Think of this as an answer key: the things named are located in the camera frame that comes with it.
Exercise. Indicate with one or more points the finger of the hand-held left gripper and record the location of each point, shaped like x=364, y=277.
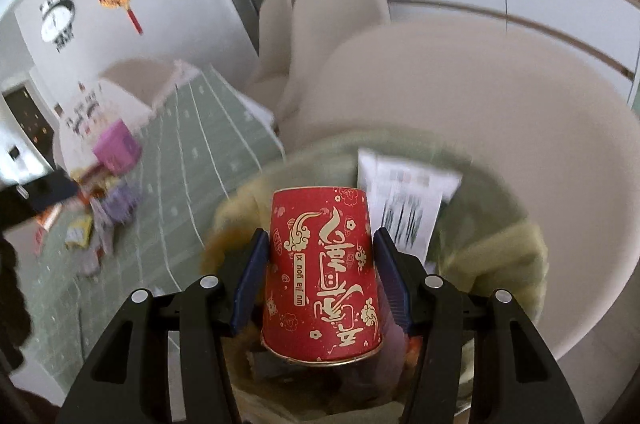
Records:
x=45, y=194

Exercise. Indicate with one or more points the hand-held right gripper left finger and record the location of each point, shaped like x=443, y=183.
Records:
x=250, y=284

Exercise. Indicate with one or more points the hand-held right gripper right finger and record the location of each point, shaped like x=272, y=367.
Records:
x=395, y=284

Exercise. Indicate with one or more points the pile of snack wrappers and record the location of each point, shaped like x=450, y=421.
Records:
x=80, y=234

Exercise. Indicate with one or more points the red paper cup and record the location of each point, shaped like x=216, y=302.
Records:
x=320, y=279

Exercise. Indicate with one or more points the trash bin with yellow bag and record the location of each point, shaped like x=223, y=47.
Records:
x=490, y=229

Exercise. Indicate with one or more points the purple plastic packaging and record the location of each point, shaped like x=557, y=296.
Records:
x=120, y=204

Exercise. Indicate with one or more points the dark door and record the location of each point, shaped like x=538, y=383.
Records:
x=27, y=119

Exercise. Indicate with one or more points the cartoon print food cover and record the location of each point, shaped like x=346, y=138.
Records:
x=80, y=119

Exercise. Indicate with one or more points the pink round tin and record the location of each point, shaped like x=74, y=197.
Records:
x=115, y=149

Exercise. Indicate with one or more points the white paper receipt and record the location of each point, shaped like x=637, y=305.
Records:
x=405, y=199

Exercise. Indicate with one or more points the green checked tablecloth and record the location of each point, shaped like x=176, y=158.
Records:
x=175, y=214

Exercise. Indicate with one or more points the beige chair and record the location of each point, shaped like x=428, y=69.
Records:
x=335, y=19
x=500, y=104
x=140, y=76
x=272, y=44

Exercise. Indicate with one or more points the black wall switch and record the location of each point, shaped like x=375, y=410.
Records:
x=15, y=154

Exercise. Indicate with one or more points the panda wall clock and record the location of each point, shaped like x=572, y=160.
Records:
x=57, y=21

